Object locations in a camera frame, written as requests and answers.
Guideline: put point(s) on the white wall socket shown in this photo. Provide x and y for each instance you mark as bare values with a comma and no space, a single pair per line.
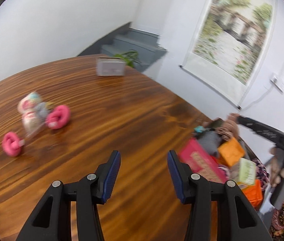
277,82

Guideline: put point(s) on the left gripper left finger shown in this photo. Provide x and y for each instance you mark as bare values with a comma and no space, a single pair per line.
51,217

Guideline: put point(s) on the pink foam curler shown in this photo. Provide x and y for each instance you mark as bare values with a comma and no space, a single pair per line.
58,118
12,144

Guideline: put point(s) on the grey staircase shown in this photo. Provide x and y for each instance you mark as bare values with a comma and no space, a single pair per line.
124,39

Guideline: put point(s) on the grey yellow sock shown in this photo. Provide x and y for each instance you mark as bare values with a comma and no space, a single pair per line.
43,109

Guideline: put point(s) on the green white carton box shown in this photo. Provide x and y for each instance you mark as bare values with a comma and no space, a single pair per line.
247,172

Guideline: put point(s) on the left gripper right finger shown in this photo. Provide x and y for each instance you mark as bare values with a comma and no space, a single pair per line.
236,217

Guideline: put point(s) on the grey tin box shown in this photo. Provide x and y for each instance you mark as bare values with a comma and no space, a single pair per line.
110,66

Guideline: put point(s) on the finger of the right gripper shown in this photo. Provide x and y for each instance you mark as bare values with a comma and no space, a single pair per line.
260,129

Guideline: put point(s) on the brown stocking bundle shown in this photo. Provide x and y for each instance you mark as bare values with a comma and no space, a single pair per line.
229,128

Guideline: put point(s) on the dark orange toy cube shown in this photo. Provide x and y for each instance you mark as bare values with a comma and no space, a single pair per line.
254,194

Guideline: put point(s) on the green shopping bag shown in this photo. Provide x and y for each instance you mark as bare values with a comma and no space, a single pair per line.
131,58

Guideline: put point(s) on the light orange toy cube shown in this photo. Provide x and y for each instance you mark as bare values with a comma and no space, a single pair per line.
230,152

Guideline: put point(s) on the teal binder clip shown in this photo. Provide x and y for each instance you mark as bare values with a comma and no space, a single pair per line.
199,129

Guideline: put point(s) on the pink rimmed storage box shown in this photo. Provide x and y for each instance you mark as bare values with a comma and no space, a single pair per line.
207,166

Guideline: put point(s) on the grey knit pouch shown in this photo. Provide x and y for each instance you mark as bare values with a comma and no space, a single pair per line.
210,141

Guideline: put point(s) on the landscape scroll painting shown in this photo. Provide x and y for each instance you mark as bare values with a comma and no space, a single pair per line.
229,43

